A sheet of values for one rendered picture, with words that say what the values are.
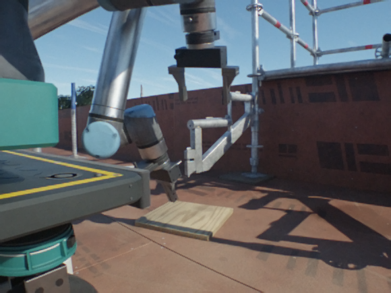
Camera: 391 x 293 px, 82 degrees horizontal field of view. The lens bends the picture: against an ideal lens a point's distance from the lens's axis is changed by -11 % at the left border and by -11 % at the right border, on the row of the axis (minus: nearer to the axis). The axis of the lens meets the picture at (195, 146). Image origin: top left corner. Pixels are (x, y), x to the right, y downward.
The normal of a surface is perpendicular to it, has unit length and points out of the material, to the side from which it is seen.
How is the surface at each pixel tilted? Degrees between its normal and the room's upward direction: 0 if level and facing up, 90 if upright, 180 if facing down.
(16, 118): 90
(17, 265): 90
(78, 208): 90
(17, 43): 70
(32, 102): 90
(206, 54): 114
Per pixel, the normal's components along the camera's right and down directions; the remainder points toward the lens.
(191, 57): -0.44, 0.47
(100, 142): 0.23, 0.17
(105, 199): 0.82, 0.05
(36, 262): 0.65, 0.07
